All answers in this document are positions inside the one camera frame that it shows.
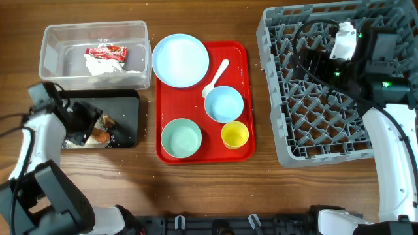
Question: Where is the left black cable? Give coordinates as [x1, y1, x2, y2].
[0, 112, 37, 235]

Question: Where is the grey dishwasher rack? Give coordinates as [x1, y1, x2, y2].
[256, 1, 417, 168]

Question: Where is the black plastic tray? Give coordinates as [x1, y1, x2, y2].
[62, 89, 140, 148]

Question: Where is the red snack wrapper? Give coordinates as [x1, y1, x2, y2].
[86, 45, 127, 63]

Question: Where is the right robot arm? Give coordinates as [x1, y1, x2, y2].
[294, 20, 417, 234]

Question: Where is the black cable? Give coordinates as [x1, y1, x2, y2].
[0, 112, 37, 235]
[291, 18, 418, 187]

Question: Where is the white plastic spoon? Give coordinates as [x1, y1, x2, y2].
[202, 59, 229, 99]

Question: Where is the clear plastic bin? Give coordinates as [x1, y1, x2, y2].
[39, 21, 152, 89]

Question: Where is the white rice pile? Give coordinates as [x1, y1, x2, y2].
[61, 122, 110, 149]

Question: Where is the white tissue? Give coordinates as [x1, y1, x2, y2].
[84, 54, 140, 76]

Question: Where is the orange carrot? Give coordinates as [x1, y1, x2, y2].
[91, 127, 110, 144]

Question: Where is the right black cable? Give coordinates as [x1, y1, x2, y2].
[291, 18, 418, 187]

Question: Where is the red serving tray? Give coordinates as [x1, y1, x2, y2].
[155, 41, 255, 165]

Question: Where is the brown food scrap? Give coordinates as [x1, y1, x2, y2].
[101, 115, 116, 129]

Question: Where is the light blue plate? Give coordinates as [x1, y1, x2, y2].
[152, 33, 210, 88]

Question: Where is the mint green bowl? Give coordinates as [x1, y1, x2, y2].
[161, 118, 202, 159]

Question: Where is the yellow plastic cup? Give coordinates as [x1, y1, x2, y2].
[221, 121, 249, 149]

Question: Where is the light blue bowl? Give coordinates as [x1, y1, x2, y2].
[204, 86, 244, 123]

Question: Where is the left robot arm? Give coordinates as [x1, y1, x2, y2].
[1, 82, 146, 234]

